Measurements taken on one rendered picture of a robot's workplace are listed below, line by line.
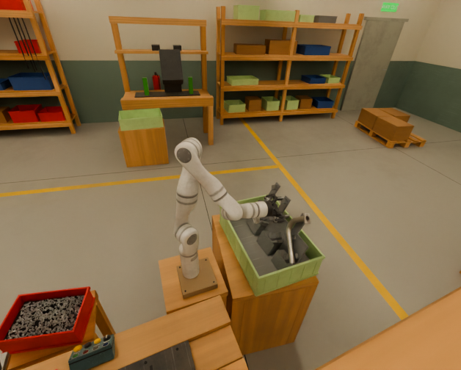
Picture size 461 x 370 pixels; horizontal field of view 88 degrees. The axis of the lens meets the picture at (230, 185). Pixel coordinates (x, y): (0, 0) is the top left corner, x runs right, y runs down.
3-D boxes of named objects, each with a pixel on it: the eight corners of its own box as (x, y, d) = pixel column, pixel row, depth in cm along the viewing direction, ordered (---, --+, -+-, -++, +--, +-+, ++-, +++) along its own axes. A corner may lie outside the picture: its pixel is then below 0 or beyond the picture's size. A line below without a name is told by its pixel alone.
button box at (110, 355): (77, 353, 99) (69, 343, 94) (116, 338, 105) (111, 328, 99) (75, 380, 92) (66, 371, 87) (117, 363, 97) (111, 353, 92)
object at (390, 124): (353, 126, 576) (360, 107, 551) (383, 125, 588) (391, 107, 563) (387, 148, 479) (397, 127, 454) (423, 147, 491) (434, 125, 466)
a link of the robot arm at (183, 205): (189, 185, 111) (202, 194, 106) (186, 231, 124) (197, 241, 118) (172, 191, 105) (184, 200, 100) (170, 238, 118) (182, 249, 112)
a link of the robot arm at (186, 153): (225, 196, 95) (230, 186, 102) (185, 139, 88) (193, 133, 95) (208, 205, 98) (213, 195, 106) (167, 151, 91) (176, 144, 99)
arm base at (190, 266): (180, 268, 133) (177, 247, 123) (196, 261, 136) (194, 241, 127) (185, 281, 126) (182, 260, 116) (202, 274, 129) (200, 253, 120)
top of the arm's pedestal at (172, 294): (158, 264, 143) (158, 260, 140) (211, 250, 152) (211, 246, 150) (167, 316, 118) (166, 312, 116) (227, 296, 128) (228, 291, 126)
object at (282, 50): (335, 119, 614) (366, 11, 487) (220, 125, 548) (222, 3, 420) (324, 111, 657) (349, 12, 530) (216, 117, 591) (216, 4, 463)
